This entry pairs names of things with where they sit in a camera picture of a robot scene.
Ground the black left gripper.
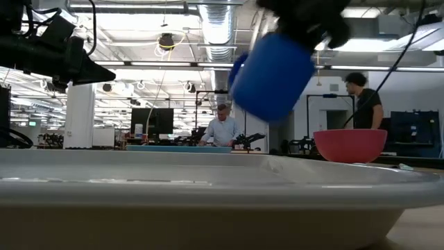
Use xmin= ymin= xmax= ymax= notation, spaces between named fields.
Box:
xmin=0 ymin=34 xmax=117 ymax=94

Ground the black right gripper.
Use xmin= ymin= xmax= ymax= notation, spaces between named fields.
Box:
xmin=256 ymin=0 xmax=352 ymax=51

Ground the blue plastic mug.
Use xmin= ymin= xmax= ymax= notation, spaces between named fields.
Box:
xmin=228 ymin=32 xmax=316 ymax=123

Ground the red plastic bowl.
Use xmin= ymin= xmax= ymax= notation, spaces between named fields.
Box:
xmin=313 ymin=128 xmax=389 ymax=165

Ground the grey plastic tray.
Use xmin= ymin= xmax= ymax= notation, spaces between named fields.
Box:
xmin=0 ymin=149 xmax=444 ymax=250

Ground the white pillar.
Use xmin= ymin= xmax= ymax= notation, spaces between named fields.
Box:
xmin=62 ymin=82 xmax=96 ymax=150

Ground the long ceiling light bar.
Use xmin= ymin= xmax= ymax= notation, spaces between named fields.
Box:
xmin=93 ymin=61 xmax=444 ymax=73

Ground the black computer monitor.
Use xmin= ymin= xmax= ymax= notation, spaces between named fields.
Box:
xmin=130 ymin=108 xmax=175 ymax=137

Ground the black ceiling-hung device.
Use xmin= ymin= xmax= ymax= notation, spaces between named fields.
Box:
xmin=158 ymin=32 xmax=176 ymax=51

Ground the person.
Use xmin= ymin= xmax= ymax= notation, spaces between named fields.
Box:
xmin=198 ymin=103 xmax=243 ymax=148
xmin=343 ymin=72 xmax=384 ymax=131

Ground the blue storage cabinet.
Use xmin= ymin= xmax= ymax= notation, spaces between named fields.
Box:
xmin=388 ymin=110 xmax=442 ymax=159

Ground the yellow hanging cord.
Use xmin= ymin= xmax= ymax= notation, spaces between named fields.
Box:
xmin=314 ymin=50 xmax=323 ymax=87

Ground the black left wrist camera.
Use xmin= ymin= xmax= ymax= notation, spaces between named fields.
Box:
xmin=40 ymin=13 xmax=76 ymax=41

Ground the black gantry stand frame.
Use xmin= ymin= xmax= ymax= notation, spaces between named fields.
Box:
xmin=305 ymin=93 xmax=356 ymax=140
xmin=194 ymin=90 xmax=248 ymax=140

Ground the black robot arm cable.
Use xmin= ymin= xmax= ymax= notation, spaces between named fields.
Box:
xmin=342 ymin=0 xmax=427 ymax=129

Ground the silver ventilation duct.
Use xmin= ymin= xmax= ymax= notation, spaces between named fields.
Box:
xmin=196 ymin=0 xmax=237 ymax=105

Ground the black aluminium table frame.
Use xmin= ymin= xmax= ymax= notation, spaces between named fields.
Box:
xmin=270 ymin=151 xmax=444 ymax=170

